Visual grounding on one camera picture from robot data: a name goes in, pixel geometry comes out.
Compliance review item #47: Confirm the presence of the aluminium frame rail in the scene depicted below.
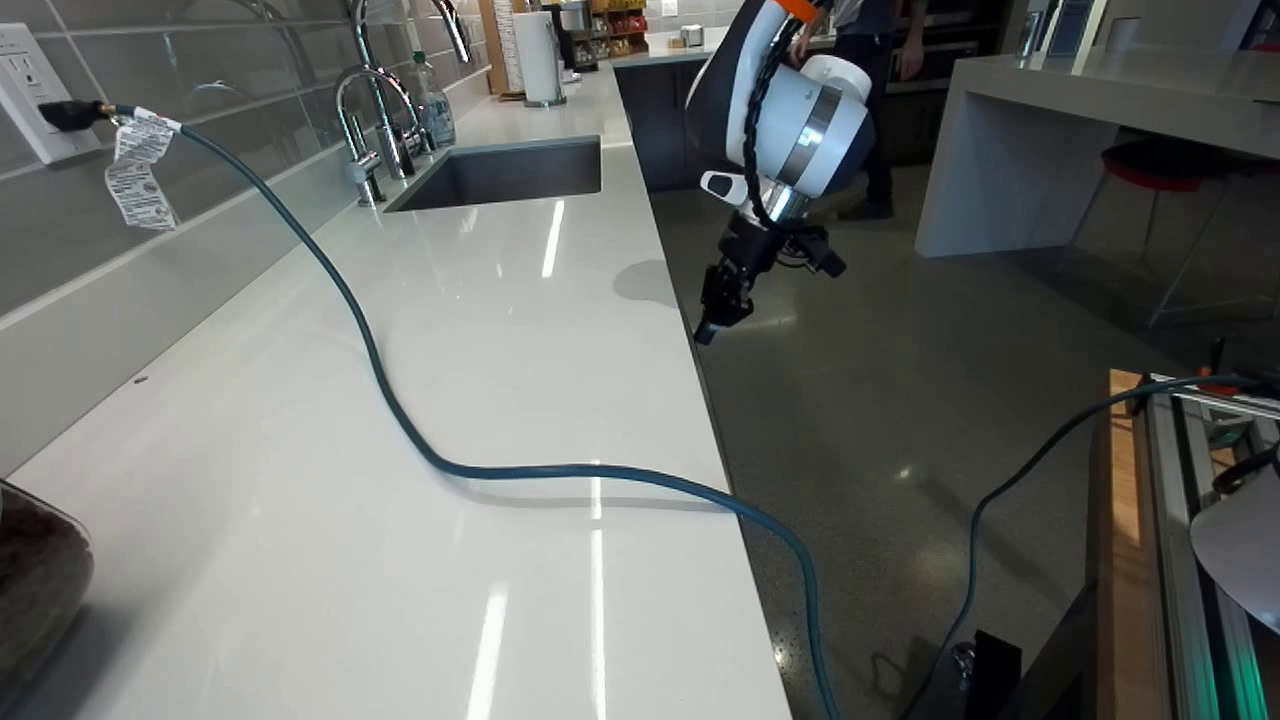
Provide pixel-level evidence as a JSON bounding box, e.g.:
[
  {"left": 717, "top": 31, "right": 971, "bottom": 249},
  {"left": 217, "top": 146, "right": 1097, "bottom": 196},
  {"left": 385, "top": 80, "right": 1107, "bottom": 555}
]
[{"left": 1138, "top": 374, "right": 1270, "bottom": 720}]

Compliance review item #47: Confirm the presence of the thin black cable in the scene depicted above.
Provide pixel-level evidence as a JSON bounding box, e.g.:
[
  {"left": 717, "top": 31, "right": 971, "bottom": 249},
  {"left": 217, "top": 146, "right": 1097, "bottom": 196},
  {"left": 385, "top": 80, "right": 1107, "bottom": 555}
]
[{"left": 901, "top": 374, "right": 1163, "bottom": 720}]

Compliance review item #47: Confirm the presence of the soap dispenser bottle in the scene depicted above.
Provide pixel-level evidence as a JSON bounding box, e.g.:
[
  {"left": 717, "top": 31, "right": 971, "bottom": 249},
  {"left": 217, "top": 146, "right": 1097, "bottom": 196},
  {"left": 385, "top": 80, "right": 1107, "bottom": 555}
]
[{"left": 421, "top": 86, "right": 458, "bottom": 150}]

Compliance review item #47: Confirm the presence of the black power plug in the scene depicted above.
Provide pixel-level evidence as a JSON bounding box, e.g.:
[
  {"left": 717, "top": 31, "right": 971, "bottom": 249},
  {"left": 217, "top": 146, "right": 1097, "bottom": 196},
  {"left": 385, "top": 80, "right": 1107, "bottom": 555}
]
[{"left": 36, "top": 94, "right": 121, "bottom": 135}]

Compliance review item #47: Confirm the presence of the dark wood cabinet counter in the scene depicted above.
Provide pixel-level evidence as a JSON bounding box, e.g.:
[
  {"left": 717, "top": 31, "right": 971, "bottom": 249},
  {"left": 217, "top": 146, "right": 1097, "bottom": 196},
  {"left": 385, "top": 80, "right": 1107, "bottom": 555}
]
[{"left": 611, "top": 26, "right": 942, "bottom": 192}]

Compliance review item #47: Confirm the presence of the black box on floor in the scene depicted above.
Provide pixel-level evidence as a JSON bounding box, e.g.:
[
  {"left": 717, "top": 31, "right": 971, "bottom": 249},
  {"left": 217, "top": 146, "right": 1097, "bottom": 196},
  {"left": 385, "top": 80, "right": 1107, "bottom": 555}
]
[{"left": 949, "top": 629, "right": 1029, "bottom": 720}]

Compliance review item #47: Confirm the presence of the black built-in oven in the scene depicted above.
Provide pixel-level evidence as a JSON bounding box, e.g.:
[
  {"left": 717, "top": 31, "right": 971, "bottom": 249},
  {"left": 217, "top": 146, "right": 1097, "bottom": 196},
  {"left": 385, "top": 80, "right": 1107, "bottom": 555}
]
[{"left": 916, "top": 0, "right": 1013, "bottom": 100}]

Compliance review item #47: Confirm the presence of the chrome pull-down sprayer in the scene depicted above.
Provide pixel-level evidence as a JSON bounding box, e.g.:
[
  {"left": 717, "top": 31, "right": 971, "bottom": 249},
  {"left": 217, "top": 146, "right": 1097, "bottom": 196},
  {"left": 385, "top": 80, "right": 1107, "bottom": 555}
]
[{"left": 428, "top": 0, "right": 478, "bottom": 70}]

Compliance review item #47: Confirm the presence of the chrome kitchen faucet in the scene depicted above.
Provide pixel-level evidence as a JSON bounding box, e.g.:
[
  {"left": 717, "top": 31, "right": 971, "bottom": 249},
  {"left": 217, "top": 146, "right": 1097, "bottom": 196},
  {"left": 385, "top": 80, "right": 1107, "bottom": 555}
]
[{"left": 328, "top": 0, "right": 435, "bottom": 211}]

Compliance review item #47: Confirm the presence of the white wall power outlet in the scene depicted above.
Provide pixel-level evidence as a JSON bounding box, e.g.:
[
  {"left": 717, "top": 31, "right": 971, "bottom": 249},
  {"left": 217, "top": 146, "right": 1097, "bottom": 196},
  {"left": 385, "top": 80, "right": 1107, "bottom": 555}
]
[{"left": 0, "top": 20, "right": 104, "bottom": 171}]

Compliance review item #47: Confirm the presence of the wooden cart edge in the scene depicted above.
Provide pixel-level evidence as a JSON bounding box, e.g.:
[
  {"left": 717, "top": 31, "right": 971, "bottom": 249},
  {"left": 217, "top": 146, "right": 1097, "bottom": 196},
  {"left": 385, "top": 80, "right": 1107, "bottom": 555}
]
[{"left": 1088, "top": 367, "right": 1180, "bottom": 720}]

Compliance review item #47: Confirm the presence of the person in dark clothes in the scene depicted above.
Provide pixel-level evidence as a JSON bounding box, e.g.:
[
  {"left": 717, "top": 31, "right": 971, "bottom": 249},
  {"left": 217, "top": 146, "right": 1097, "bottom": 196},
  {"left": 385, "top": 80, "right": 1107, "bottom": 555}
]
[{"left": 835, "top": 0, "right": 932, "bottom": 222}]

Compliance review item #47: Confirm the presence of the teal power cable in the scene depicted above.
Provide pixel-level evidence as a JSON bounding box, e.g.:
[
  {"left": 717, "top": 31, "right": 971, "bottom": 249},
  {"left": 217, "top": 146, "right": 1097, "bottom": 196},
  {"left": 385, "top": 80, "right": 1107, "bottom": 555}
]
[{"left": 109, "top": 105, "right": 840, "bottom": 720}]

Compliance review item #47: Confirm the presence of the clear plastic cable tag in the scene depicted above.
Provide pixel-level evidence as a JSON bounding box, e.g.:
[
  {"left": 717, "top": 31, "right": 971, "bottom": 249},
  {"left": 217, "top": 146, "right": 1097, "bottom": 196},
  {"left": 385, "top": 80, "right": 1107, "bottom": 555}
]
[{"left": 101, "top": 108, "right": 185, "bottom": 237}]

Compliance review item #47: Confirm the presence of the white kitchen island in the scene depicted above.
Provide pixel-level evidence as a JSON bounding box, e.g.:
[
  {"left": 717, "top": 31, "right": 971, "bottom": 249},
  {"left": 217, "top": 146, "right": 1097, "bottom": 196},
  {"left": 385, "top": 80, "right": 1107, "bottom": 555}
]
[{"left": 911, "top": 53, "right": 1280, "bottom": 263}]

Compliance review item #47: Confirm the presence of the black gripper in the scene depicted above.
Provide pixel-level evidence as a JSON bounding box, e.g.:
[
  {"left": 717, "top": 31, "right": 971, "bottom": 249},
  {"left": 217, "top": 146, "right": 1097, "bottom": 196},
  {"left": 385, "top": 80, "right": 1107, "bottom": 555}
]
[{"left": 688, "top": 211, "right": 798, "bottom": 349}]

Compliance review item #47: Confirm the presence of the undermount kitchen sink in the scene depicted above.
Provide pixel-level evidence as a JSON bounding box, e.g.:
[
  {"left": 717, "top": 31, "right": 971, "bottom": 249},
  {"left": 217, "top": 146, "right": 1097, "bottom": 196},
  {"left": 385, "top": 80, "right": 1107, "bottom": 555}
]
[{"left": 385, "top": 135, "right": 603, "bottom": 214}]

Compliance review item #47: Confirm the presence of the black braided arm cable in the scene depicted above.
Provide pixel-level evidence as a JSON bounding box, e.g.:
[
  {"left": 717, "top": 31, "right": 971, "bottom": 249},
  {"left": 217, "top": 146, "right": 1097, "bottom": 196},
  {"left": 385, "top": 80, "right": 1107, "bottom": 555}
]
[{"left": 738, "top": 37, "right": 793, "bottom": 227}]

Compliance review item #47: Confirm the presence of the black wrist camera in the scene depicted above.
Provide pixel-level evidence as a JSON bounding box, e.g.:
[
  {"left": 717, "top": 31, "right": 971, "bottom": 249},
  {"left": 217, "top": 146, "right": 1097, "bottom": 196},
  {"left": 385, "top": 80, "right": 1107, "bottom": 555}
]
[{"left": 783, "top": 218, "right": 850, "bottom": 283}]

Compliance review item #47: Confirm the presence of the red bar stool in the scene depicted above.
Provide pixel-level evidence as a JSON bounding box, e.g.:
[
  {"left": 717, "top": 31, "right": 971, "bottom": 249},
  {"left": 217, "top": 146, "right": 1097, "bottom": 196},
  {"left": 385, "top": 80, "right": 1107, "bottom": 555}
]
[{"left": 1069, "top": 132, "right": 1256, "bottom": 259}]

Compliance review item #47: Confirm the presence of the white round disc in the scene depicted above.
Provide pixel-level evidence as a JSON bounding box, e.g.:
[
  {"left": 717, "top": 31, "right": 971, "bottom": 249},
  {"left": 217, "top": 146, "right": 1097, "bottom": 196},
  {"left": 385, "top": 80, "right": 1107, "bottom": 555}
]
[{"left": 1186, "top": 463, "right": 1280, "bottom": 641}]

